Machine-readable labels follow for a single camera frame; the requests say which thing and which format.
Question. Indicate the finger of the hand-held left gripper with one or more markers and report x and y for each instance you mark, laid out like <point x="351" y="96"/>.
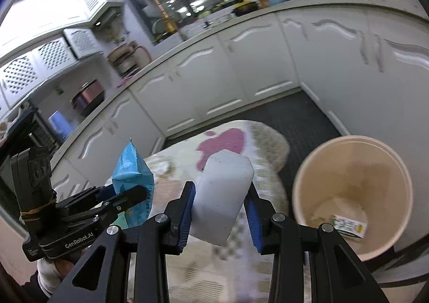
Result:
<point x="129" y="196"/>
<point x="106" y="193"/>

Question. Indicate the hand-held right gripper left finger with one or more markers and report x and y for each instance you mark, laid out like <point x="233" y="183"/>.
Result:
<point x="186" y="219"/>

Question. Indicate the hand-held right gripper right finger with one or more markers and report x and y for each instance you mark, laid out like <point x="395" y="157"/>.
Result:
<point x="252" y="222"/>

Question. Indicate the blue plastic packet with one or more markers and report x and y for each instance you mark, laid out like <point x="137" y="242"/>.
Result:
<point x="132" y="168"/>

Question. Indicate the white foam block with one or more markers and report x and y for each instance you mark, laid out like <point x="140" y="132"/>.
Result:
<point x="221" y="195"/>

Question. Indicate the beige round bin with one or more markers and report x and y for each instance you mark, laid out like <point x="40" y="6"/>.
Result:
<point x="355" y="172"/>

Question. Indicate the blue plastic cup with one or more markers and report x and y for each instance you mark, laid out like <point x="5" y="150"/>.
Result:
<point x="60" y="126"/>

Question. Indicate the printed blanket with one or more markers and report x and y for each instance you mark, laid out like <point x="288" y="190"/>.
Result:
<point x="221" y="142"/>

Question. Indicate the dark red cooker pot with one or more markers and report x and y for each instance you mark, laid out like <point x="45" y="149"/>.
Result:
<point x="88" y="98"/>

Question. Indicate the small green printed packet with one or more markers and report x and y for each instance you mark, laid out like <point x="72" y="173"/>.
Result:
<point x="348" y="226"/>

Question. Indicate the dark floor mat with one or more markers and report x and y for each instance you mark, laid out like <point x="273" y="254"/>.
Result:
<point x="295" y="118"/>

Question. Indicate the white kitchen base cabinets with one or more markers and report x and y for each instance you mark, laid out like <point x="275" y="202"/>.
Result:
<point x="268" y="61"/>

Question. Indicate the black pot with yellow lid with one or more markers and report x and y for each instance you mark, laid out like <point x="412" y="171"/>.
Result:
<point x="244" y="7"/>

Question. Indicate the white lattice wall cabinets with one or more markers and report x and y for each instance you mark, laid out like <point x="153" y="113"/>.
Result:
<point x="50" y="51"/>

